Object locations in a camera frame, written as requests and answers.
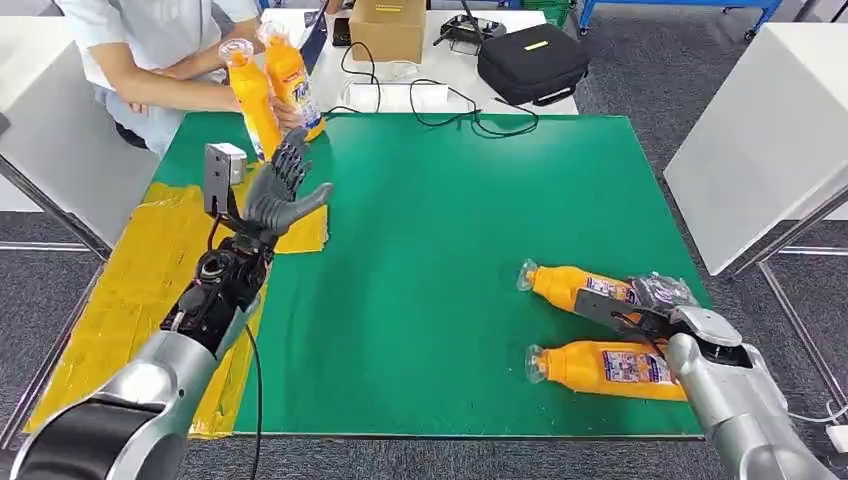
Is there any yellow plastic sheet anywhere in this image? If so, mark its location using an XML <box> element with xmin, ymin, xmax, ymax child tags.
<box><xmin>23</xmin><ymin>165</ymin><xmax>331</xmax><ymax>441</ymax></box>

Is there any white cable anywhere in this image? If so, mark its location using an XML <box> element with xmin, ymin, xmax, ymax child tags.
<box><xmin>786</xmin><ymin>400</ymin><xmax>848</xmax><ymax>426</ymax></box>

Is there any orange drink bottle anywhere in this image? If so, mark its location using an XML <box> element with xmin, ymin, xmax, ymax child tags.
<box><xmin>524</xmin><ymin>339</ymin><xmax>691</xmax><ymax>404</ymax></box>
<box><xmin>217</xmin><ymin>37</ymin><xmax>285</xmax><ymax>164</ymax></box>
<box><xmin>515</xmin><ymin>258</ymin><xmax>665</xmax><ymax>327</ymax></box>
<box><xmin>256</xmin><ymin>19</ymin><xmax>328</xmax><ymax>142</ymax></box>

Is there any brown cardboard box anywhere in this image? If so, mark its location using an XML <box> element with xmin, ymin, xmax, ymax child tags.
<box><xmin>348</xmin><ymin>0</ymin><xmax>428</xmax><ymax>65</ymax></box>

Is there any black remote controller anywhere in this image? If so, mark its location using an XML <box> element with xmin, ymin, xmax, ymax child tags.
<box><xmin>433</xmin><ymin>0</ymin><xmax>509</xmax><ymax>48</ymax></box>

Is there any black cable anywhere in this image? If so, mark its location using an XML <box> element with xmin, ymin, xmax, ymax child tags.
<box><xmin>323</xmin><ymin>40</ymin><xmax>383</xmax><ymax>118</ymax></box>
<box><xmin>407</xmin><ymin>78</ymin><xmax>541</xmax><ymax>140</ymax></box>

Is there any person's right hand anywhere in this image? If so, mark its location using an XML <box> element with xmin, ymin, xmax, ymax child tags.
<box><xmin>269</xmin><ymin>97</ymin><xmax>307</xmax><ymax>132</ymax></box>

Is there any green crate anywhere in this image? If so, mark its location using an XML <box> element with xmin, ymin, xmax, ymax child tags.
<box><xmin>521</xmin><ymin>0</ymin><xmax>575</xmax><ymax>25</ymax></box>

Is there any person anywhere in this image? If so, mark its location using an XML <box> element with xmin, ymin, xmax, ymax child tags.
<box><xmin>55</xmin><ymin>0</ymin><xmax>264</xmax><ymax>158</ymax></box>

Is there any dark blue tablet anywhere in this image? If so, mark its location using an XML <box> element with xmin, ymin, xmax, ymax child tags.
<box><xmin>299</xmin><ymin>0</ymin><xmax>331</xmax><ymax>75</ymax></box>

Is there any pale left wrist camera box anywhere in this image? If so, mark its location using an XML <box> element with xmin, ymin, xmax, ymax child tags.
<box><xmin>201</xmin><ymin>141</ymin><xmax>249</xmax><ymax>217</ymax></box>

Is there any green table mat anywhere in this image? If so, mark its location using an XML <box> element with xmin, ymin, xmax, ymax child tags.
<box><xmin>151</xmin><ymin>111</ymin><xmax>714</xmax><ymax>439</ymax></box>

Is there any white panel table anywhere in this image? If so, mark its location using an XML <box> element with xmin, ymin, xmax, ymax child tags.
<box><xmin>663</xmin><ymin>22</ymin><xmax>848</xmax><ymax>278</ymax></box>
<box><xmin>0</xmin><ymin>15</ymin><xmax>162</xmax><ymax>261</ymax></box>

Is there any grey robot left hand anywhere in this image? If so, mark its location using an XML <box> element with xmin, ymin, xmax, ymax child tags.
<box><xmin>237</xmin><ymin>127</ymin><xmax>335</xmax><ymax>250</ymax></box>

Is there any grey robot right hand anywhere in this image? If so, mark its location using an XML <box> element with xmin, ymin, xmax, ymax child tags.
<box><xmin>626</xmin><ymin>271</ymin><xmax>702</xmax><ymax>333</ymax></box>

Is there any black carrying case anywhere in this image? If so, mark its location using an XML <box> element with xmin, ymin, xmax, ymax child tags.
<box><xmin>476</xmin><ymin>22</ymin><xmax>592</xmax><ymax>108</ymax></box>

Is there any white flat box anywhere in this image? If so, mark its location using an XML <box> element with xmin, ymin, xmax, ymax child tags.
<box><xmin>343</xmin><ymin>78</ymin><xmax>452</xmax><ymax>113</ymax></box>

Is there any white desk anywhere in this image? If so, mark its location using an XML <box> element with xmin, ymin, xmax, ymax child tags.
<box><xmin>260</xmin><ymin>7</ymin><xmax>580</xmax><ymax>118</ymax></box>

